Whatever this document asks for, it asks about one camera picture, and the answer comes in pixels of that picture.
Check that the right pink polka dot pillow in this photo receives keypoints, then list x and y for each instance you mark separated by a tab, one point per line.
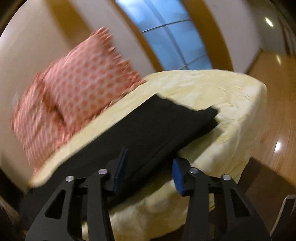
90	78

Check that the cream patterned bed sheet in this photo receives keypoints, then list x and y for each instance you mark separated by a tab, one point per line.
157	209

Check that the left pink polka dot pillow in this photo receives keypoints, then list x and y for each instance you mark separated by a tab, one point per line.
38	123

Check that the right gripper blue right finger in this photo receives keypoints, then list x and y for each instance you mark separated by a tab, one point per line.
192	182

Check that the pink polka dot pillow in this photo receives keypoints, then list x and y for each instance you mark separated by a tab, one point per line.
38	123
90	78

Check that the black pants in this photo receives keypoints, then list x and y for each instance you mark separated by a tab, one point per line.
154	132

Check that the wooden framed window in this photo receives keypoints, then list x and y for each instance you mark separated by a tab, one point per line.
154	35

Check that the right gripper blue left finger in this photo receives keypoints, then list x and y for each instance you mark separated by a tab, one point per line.
102	185

